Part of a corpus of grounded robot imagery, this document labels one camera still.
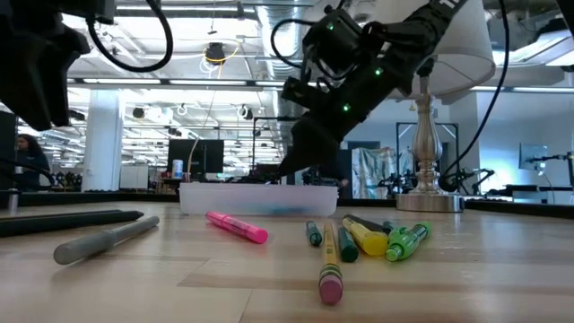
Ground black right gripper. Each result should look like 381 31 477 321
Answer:
278 60 413 177

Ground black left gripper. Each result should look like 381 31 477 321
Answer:
0 0 116 131

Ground dark green marker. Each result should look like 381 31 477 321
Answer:
305 220 324 248
336 225 360 264

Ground short black marker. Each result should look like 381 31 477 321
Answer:
344 214 387 233

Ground clear plastic supply box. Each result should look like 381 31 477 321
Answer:
178 182 339 217

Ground long black pen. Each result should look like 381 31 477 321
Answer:
0 209 145 239

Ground pink highlighter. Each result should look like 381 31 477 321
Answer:
205 211 269 245

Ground yellow pencil pink eraser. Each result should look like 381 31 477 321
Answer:
318 221 344 307

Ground light green pen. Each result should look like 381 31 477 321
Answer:
384 221 432 263

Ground grey pen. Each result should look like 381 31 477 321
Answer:
53 215 161 266

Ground black cabinet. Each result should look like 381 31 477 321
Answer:
0 110 18 189

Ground person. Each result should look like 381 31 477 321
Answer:
14 133 51 193

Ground silver foil sheet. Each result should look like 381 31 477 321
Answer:
352 146 401 199

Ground white building column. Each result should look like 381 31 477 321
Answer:
82 89 125 193

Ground black computer monitor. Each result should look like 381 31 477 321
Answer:
167 138 225 181

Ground black ceiling device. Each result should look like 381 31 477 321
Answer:
204 41 227 66

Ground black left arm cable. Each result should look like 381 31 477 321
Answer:
0 156 56 188

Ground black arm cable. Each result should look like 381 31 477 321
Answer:
439 0 511 180
0 156 56 188

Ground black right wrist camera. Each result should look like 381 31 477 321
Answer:
281 75 317 111

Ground black metal table frame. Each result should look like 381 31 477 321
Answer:
0 190 574 221

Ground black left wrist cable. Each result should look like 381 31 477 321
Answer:
84 0 175 74

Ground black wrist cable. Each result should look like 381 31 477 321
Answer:
269 19 307 69
84 0 175 74

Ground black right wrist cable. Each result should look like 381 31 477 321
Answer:
269 19 307 69

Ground wall mounted screen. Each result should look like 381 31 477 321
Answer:
518 142 549 172

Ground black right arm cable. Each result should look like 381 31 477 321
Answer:
439 0 511 180

